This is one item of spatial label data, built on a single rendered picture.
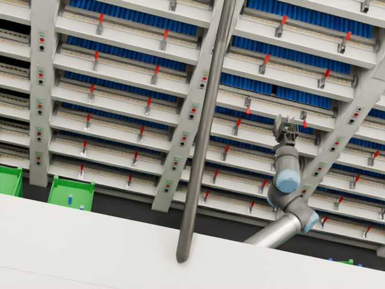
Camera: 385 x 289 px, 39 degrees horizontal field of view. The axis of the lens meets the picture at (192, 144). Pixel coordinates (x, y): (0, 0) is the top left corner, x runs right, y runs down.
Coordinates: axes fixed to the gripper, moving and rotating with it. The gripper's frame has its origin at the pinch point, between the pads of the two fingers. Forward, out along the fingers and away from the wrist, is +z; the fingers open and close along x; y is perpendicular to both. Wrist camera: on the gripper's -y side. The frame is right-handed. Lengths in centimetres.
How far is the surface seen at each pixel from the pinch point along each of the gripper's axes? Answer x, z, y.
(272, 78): 7.9, 11.6, 10.3
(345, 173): -52, 15, -45
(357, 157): -50, 13, -29
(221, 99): 25.3, 12.6, -9.3
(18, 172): 111, -9, -66
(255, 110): 9.0, 11.0, -10.3
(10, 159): 122, 14, -89
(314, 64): -9.7, 21.1, 15.2
